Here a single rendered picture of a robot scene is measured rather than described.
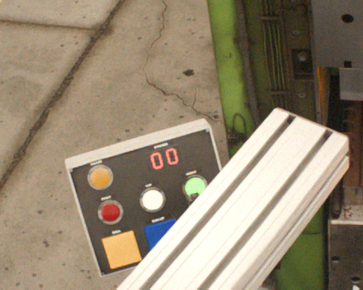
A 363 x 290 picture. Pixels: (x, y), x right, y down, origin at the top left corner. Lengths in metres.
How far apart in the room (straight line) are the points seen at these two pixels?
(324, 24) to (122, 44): 2.51
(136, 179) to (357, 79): 0.56
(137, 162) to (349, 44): 0.56
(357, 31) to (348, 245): 0.65
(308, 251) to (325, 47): 0.90
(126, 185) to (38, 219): 1.57
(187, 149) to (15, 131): 2.02
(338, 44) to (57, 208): 1.98
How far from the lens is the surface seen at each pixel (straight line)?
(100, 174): 2.16
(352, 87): 2.08
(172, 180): 2.19
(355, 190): 2.32
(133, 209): 2.19
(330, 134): 0.96
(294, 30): 2.17
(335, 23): 1.96
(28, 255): 3.62
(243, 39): 2.17
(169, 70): 4.20
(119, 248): 2.21
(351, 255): 2.43
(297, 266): 2.81
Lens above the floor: 2.70
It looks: 46 degrees down
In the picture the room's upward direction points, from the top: 11 degrees counter-clockwise
